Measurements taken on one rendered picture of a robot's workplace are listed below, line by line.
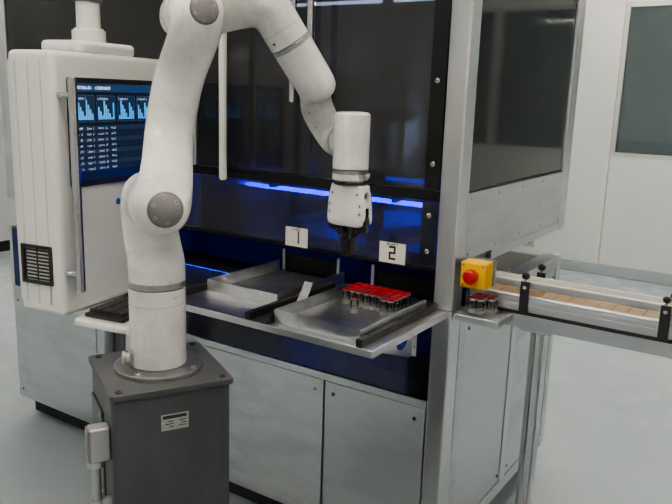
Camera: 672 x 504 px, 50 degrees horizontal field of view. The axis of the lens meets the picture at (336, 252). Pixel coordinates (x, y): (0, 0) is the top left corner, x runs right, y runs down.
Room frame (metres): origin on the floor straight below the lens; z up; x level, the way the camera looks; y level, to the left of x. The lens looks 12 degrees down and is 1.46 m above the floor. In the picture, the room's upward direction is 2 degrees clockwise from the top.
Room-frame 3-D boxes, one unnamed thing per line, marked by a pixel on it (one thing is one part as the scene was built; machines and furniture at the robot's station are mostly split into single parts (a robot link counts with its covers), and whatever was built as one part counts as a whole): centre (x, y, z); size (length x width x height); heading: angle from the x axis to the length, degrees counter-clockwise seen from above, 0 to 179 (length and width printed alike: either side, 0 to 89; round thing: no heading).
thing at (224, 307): (1.98, 0.07, 0.87); 0.70 x 0.48 x 0.02; 57
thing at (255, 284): (2.14, 0.17, 0.90); 0.34 x 0.26 x 0.04; 147
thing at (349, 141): (1.70, -0.03, 1.35); 0.09 x 0.08 x 0.13; 25
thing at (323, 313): (1.85, -0.05, 0.90); 0.34 x 0.26 x 0.04; 146
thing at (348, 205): (1.69, -0.03, 1.21); 0.10 x 0.08 x 0.11; 57
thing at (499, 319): (1.94, -0.42, 0.87); 0.14 x 0.13 x 0.02; 147
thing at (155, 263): (1.53, 0.39, 1.16); 0.19 x 0.12 x 0.24; 25
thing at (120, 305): (2.17, 0.58, 0.82); 0.40 x 0.14 x 0.02; 157
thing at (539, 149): (2.34, -0.58, 1.51); 0.85 x 0.01 x 0.59; 147
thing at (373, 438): (2.90, 0.27, 0.44); 2.06 x 1.00 x 0.88; 57
